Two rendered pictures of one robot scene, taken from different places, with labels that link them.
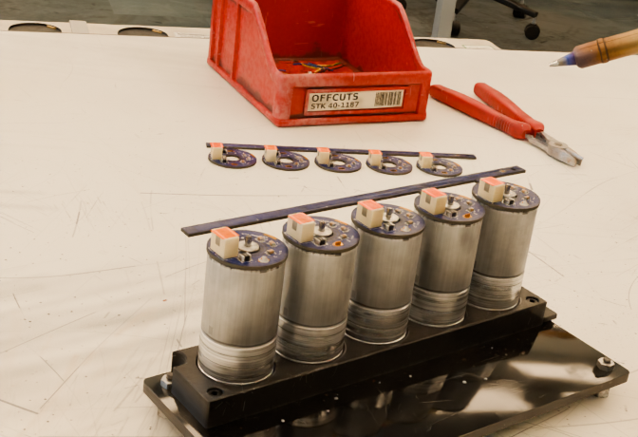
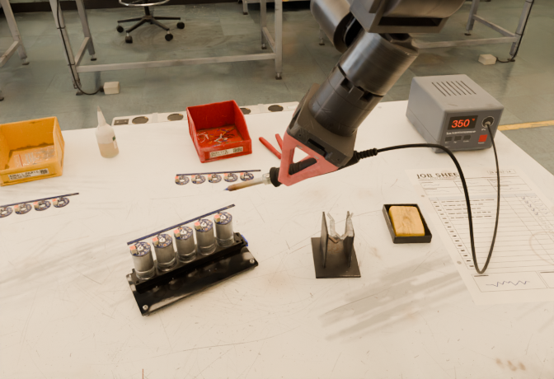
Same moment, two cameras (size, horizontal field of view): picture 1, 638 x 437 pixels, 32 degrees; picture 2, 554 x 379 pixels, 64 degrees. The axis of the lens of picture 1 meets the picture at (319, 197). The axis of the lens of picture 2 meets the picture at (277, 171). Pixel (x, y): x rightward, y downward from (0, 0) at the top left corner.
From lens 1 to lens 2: 0.32 m
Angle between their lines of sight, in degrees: 14
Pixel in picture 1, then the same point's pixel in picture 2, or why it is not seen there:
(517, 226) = (224, 227)
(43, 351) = (107, 264)
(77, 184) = (133, 197)
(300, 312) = (159, 259)
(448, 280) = (204, 244)
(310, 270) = (158, 251)
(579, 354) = (246, 258)
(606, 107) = not seen: hidden behind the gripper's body
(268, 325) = (147, 266)
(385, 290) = (184, 250)
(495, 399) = (215, 276)
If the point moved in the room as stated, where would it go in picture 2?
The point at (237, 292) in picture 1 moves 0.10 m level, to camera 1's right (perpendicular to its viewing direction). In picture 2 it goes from (137, 260) to (217, 269)
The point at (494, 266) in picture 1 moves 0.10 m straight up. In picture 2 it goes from (221, 236) to (215, 176)
